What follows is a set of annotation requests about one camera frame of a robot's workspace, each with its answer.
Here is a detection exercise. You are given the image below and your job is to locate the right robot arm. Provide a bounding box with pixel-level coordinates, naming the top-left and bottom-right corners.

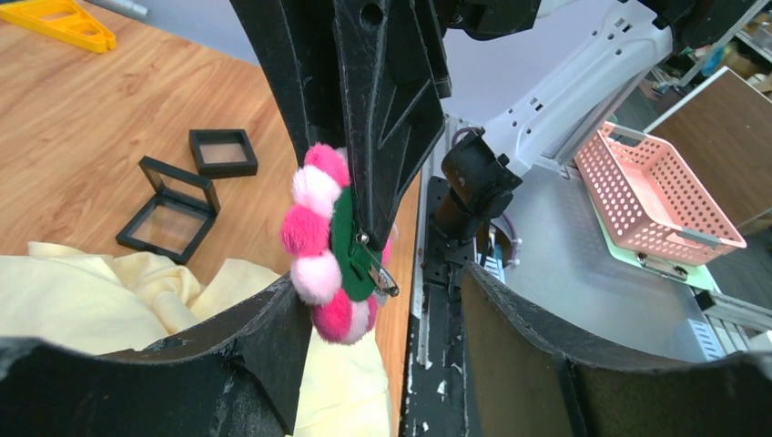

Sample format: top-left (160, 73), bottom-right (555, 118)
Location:
top-left (232, 1), bottom-right (750, 249)

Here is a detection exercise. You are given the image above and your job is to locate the pink plastic basket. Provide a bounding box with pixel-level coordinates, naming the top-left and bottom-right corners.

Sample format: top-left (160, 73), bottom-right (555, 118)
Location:
top-left (574, 122), bottom-right (747, 266)

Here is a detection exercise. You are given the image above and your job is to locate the green clipboard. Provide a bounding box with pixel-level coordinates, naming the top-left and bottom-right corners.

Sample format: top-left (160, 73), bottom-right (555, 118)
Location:
top-left (592, 204), bottom-right (719, 292)

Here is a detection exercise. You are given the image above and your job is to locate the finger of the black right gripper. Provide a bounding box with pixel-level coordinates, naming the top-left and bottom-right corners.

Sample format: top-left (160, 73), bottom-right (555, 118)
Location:
top-left (231, 1), bottom-right (356, 164)

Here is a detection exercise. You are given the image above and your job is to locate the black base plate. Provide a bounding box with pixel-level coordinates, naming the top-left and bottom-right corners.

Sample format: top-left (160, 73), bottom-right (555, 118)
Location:
top-left (397, 176), bottom-right (482, 436)

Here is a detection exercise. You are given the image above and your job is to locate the pink flower brooch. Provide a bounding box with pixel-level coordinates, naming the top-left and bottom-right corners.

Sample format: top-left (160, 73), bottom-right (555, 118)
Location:
top-left (280, 143), bottom-right (400, 344)

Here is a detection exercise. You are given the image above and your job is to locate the black framed magnifier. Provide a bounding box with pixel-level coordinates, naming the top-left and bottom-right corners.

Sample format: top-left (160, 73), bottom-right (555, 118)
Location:
top-left (116, 156), bottom-right (220, 265)
top-left (188, 129), bottom-right (259, 178)

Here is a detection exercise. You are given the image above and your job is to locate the cream yellow garment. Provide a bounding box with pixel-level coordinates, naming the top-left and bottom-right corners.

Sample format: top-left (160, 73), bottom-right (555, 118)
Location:
top-left (1, 242), bottom-right (392, 436)

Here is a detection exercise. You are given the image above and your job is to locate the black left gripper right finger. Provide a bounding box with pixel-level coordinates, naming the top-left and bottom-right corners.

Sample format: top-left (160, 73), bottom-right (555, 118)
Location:
top-left (461, 263), bottom-right (771, 436)

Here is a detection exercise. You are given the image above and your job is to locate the grey metal cylinder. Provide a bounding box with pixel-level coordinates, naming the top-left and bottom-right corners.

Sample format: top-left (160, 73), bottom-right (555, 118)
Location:
top-left (86, 0), bottom-right (149, 21)

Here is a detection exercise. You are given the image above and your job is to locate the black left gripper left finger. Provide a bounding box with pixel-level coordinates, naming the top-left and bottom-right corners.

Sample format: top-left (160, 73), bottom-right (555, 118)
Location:
top-left (1, 276), bottom-right (311, 436)

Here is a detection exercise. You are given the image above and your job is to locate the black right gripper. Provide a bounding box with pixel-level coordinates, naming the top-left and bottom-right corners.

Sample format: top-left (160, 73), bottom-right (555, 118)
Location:
top-left (333, 0), bottom-right (542, 249)

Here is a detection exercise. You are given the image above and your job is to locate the yellow toy frame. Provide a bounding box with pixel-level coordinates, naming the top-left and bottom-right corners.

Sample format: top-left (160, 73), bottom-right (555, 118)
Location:
top-left (1, 0), bottom-right (117, 54)

